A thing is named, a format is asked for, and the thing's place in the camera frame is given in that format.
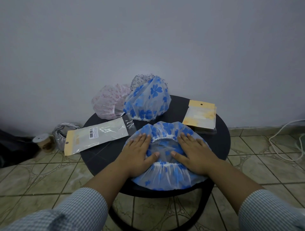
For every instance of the person's left hand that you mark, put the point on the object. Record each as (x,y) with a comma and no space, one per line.
(135,157)

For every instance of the person's right hand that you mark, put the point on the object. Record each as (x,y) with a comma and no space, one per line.
(197,157)

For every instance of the blue cap clear packet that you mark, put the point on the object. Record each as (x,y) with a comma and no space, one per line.
(207,131)

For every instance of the blue flower shower cap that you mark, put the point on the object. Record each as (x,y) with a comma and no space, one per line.
(147,100)
(166,180)

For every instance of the cream packet with barcode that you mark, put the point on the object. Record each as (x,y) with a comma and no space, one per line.
(102,135)

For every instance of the stack of yellow small pouches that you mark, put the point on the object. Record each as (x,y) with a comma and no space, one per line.
(200,114)

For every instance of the pink print shower cap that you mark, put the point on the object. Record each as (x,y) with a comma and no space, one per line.
(107,102)

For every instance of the person's left forearm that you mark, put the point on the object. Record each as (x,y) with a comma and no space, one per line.
(100,183)

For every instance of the person's right forearm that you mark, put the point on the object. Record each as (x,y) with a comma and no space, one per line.
(236,183)

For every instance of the black round side table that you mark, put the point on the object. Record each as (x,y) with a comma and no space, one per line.
(104,157)

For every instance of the silver quilted handbag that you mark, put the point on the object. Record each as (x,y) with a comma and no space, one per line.
(58,140)

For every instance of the ribbon spool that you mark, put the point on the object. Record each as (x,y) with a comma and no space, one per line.
(44,141)

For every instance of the black bag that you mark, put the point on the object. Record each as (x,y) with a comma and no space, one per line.
(14,150)

